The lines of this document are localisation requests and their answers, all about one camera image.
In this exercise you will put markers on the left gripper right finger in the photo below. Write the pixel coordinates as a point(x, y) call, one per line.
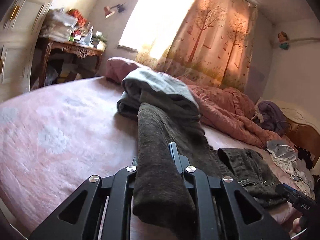
point(224, 209)

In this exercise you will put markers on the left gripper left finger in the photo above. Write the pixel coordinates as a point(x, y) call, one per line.
point(100, 208)

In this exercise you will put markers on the dark grey jeans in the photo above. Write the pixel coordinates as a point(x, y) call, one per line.
point(160, 196)

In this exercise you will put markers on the right hand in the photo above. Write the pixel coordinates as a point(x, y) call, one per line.
point(298, 227)

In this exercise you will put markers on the black garment near headboard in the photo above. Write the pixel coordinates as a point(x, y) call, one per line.
point(306, 156)

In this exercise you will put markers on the light blue satin pajamas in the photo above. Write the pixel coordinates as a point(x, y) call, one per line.
point(286, 158)

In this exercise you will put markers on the wooden headboard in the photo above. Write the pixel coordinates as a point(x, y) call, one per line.
point(303, 130)

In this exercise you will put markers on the pink bed sheet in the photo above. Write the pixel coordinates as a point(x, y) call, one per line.
point(54, 138)

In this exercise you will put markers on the purple fleece garment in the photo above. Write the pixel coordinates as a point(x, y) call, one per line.
point(269, 116)

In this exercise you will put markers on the pink quilt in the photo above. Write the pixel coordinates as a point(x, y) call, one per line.
point(227, 110)

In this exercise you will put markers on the folded grey clothes stack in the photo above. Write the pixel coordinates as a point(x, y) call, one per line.
point(169, 94)

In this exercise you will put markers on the cardboard boxes under desk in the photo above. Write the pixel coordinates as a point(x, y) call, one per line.
point(63, 68)

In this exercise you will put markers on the carved wooden desk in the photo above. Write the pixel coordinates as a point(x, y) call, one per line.
point(46, 45)

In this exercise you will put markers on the stack of books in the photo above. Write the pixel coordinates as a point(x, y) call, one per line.
point(99, 41)

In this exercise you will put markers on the clear plastic bottle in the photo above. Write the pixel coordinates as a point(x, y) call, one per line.
point(88, 38)

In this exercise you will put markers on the tree print curtain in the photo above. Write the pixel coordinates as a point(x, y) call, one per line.
point(213, 45)

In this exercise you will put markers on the red box on desk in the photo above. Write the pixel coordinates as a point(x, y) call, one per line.
point(81, 21)

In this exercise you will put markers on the stack of papers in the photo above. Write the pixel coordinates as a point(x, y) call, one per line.
point(58, 25)

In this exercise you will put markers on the white wardrobe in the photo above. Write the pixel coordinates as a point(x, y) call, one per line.
point(20, 28)

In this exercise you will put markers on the cartoon wall sticker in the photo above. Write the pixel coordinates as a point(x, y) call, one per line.
point(283, 40)

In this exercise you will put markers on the pink wall lamp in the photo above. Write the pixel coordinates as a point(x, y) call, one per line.
point(109, 11)

